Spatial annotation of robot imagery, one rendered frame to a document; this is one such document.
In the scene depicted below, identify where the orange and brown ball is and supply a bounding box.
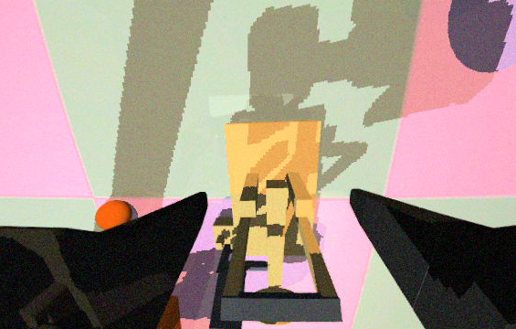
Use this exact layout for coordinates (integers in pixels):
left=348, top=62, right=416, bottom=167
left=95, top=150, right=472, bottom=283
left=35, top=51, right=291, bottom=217
left=95, top=200, right=132, bottom=229

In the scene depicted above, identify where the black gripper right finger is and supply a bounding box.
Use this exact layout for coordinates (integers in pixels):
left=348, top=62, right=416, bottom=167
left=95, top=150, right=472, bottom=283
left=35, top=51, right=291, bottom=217
left=350, top=189, right=516, bottom=329

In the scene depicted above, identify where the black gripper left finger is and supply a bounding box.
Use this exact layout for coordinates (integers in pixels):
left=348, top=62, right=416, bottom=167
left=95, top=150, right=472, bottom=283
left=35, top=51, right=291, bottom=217
left=0, top=192, right=208, bottom=329

